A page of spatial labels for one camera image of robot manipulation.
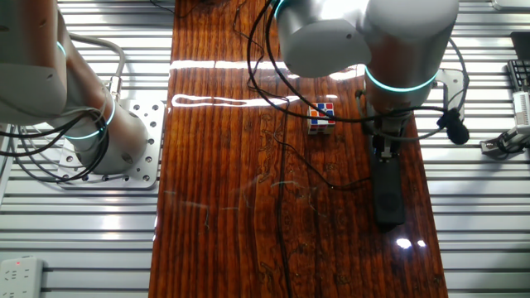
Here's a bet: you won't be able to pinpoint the metal clamp tool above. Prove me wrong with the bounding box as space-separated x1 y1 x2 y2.
479 126 530 158

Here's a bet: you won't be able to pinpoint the rubik's cube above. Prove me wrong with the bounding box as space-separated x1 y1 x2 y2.
306 102 337 136

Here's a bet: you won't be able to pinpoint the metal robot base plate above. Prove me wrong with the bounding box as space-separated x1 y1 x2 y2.
55 98 166 191

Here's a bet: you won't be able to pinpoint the aluminium frame beam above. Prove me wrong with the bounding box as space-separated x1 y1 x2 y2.
491 0 530 12

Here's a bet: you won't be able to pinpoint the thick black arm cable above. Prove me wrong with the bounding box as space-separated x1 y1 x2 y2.
246 0 293 109
263 0 451 124

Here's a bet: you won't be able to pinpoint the black flat panel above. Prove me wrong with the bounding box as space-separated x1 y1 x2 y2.
509 31 530 61

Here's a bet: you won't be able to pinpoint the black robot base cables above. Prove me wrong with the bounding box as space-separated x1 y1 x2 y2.
0 111 111 185

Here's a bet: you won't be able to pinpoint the thin black speaker cable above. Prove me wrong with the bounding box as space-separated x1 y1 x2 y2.
231 0 373 192

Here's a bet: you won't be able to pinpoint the black foam microphone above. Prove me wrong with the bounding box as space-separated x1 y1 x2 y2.
436 107 471 146

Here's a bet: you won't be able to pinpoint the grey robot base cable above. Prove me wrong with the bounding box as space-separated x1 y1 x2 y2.
68 32 128 103

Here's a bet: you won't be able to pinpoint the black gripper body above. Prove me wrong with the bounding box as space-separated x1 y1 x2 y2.
369 131 402 153

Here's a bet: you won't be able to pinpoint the white power strip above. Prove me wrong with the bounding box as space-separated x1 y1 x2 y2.
0 255 46 298

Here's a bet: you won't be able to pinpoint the black keyboard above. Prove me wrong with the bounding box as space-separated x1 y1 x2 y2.
506 59 530 92

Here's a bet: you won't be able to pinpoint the black soundbar speaker with knob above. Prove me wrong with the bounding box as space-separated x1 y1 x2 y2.
369 136 407 228

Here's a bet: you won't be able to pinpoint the brown wood grain board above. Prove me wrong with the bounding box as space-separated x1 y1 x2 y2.
147 0 451 298

